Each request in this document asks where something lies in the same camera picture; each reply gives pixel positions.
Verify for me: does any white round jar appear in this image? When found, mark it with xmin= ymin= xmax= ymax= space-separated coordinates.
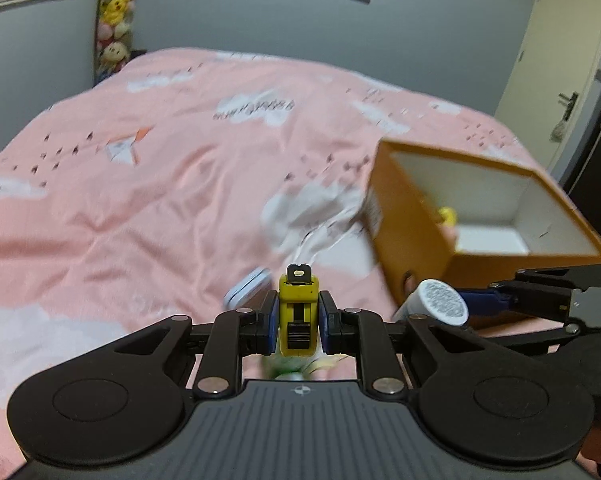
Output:
xmin=391 ymin=278 xmax=469 ymax=326

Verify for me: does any green gel sanitizer bottle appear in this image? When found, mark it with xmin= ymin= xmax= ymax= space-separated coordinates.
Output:
xmin=261 ymin=350 xmax=355 ymax=382

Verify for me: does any yellow cap bottle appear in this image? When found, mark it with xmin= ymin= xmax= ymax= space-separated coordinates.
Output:
xmin=438 ymin=206 xmax=457 ymax=228

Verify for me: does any cream room door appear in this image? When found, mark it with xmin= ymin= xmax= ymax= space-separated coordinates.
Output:
xmin=495 ymin=0 xmax=601 ymax=169

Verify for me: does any pink carton box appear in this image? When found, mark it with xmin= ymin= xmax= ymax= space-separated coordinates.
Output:
xmin=440 ymin=223 xmax=457 ymax=252

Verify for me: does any orange cardboard storage box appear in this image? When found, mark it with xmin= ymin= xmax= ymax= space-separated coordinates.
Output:
xmin=363 ymin=139 xmax=601 ymax=304

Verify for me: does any pink cloud-print bed quilt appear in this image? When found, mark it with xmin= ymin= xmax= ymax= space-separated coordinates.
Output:
xmin=0 ymin=46 xmax=601 ymax=480

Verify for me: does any hanging plush toy column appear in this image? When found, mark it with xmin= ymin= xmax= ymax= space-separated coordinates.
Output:
xmin=93 ymin=0 xmax=137 ymax=84

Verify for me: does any black door handle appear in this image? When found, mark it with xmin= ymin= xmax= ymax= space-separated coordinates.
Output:
xmin=558 ymin=92 xmax=579 ymax=122

